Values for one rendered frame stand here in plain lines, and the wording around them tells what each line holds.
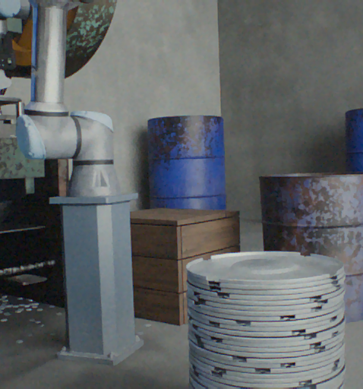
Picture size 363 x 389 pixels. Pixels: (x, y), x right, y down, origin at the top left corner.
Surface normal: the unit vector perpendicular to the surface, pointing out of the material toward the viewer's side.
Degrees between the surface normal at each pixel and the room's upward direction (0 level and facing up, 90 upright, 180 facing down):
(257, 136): 90
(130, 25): 90
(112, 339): 90
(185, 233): 90
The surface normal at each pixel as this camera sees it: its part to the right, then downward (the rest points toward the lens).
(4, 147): 0.77, 0.01
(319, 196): -0.25, 0.10
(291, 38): -0.64, 0.06
